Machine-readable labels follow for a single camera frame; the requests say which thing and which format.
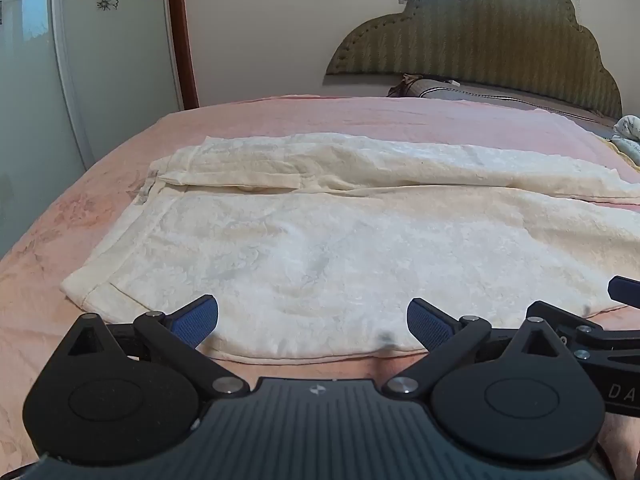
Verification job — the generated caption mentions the cream white pants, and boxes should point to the cream white pants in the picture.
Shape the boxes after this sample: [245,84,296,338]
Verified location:
[62,133,639,362]

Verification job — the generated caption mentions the pink bed blanket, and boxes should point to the pink bed blanket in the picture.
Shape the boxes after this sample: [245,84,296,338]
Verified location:
[1,96,639,471]

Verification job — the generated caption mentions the crumpled light cloth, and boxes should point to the crumpled light cloth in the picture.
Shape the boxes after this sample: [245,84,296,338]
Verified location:
[610,115,640,167]

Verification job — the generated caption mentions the green upholstered headboard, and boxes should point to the green upholstered headboard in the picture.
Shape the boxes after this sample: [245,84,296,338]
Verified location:
[326,0,623,118]

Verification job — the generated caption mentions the grey striped pillow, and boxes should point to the grey striped pillow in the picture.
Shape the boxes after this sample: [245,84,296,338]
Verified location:
[387,75,618,128]

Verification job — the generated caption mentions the glass sliding wardrobe door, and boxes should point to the glass sliding wardrobe door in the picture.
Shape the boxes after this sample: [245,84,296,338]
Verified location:
[0,0,182,250]

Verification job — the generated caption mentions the brown wooden door frame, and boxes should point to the brown wooden door frame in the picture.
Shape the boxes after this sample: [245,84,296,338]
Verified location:
[167,0,200,110]

